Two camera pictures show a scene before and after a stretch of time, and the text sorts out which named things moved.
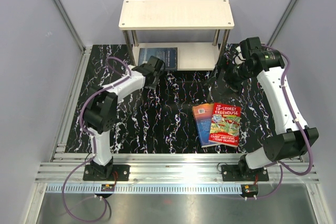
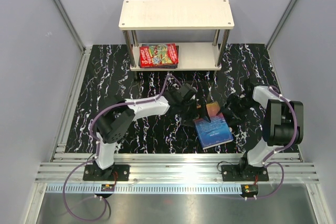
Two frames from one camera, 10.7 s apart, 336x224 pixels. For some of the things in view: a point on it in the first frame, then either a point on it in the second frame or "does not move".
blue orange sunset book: [203, 115] does not move
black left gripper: [154, 86] -> [199, 114]
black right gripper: [235, 86] -> [237, 115]
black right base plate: [234, 173] does not move
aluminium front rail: [68, 167] does not move
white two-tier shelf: [199, 14] does not move
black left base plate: [105, 173] does not move
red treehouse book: [224, 126] -> [156, 54]
